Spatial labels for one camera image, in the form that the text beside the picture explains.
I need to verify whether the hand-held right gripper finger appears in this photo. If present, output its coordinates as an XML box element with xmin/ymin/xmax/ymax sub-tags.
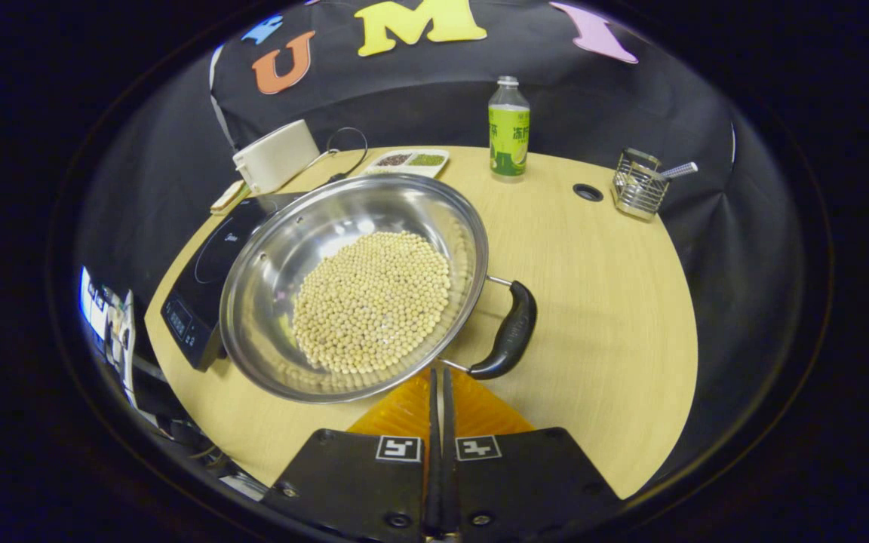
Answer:
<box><xmin>261</xmin><ymin>368</ymin><xmax>443</xmax><ymax>538</ymax></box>
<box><xmin>442</xmin><ymin>368</ymin><xmax>624</xmax><ymax>538</ymax></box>

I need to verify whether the pile of soybeans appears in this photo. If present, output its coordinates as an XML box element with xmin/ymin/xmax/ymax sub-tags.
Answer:
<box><xmin>291</xmin><ymin>230</ymin><xmax>452</xmax><ymax>376</ymax></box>

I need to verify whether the stainless steel pot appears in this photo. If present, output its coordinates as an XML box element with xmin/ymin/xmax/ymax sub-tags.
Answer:
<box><xmin>220</xmin><ymin>173</ymin><xmax>539</xmax><ymax>404</ymax></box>

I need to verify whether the black induction cooktop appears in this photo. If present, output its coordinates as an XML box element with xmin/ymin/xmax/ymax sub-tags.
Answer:
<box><xmin>161</xmin><ymin>192</ymin><xmax>307</xmax><ymax>372</ymax></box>

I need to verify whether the white divided bean dish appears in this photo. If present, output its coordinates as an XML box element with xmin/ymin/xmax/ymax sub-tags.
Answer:
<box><xmin>363</xmin><ymin>149</ymin><xmax>450</xmax><ymax>179</ymax></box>

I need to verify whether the green label drink bottle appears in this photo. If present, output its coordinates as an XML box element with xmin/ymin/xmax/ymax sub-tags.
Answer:
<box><xmin>488</xmin><ymin>75</ymin><xmax>531</xmax><ymax>183</ymax></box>

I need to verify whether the bread slice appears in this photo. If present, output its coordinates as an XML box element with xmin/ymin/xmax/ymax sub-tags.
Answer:
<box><xmin>210</xmin><ymin>179</ymin><xmax>250</xmax><ymax>216</ymax></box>

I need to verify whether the white toaster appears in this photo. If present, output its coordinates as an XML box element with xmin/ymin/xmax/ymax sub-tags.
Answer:
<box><xmin>232</xmin><ymin>119</ymin><xmax>321</xmax><ymax>195</ymax></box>

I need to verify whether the white and blue equipment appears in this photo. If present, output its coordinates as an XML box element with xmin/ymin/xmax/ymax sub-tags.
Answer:
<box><xmin>78</xmin><ymin>265</ymin><xmax>137</xmax><ymax>408</ymax></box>

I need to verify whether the black backdrop cloth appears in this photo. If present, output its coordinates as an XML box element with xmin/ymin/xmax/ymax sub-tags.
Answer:
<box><xmin>72</xmin><ymin>0</ymin><xmax>809</xmax><ymax>483</ymax></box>

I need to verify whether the black power cable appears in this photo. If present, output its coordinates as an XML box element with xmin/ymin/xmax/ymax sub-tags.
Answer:
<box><xmin>306</xmin><ymin>127</ymin><xmax>369</xmax><ymax>188</ymax></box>

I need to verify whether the white power cable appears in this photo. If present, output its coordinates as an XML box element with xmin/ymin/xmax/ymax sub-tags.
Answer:
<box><xmin>295</xmin><ymin>149</ymin><xmax>341</xmax><ymax>178</ymax></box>

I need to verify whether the metal wire utensil holder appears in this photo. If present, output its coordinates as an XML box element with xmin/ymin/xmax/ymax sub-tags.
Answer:
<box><xmin>612</xmin><ymin>148</ymin><xmax>671</xmax><ymax>221</ymax></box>

